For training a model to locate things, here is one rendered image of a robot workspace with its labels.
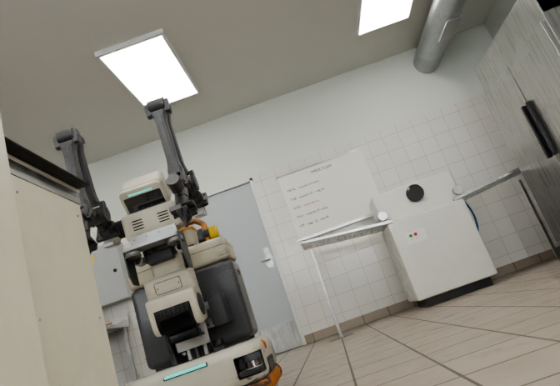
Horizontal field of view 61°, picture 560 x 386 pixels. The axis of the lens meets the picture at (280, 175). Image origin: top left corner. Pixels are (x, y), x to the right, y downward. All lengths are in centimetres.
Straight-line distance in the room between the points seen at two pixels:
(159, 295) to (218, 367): 42
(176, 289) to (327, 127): 422
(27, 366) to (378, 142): 556
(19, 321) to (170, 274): 151
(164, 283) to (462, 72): 516
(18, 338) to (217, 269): 176
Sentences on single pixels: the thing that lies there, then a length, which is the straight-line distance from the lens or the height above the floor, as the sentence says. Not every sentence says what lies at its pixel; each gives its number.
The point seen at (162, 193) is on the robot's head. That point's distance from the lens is 230.
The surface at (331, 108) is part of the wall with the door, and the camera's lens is 622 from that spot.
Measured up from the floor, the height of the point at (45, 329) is 46.
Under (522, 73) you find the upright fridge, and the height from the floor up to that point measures 156.
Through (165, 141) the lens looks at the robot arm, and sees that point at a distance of 215.
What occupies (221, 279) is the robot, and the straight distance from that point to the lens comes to 246.
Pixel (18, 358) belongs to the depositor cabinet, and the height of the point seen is 37.
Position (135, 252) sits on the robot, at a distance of 222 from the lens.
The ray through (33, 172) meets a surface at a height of 88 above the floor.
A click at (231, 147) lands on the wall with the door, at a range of 617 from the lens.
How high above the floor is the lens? 30
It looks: 16 degrees up
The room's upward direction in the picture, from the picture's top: 19 degrees counter-clockwise
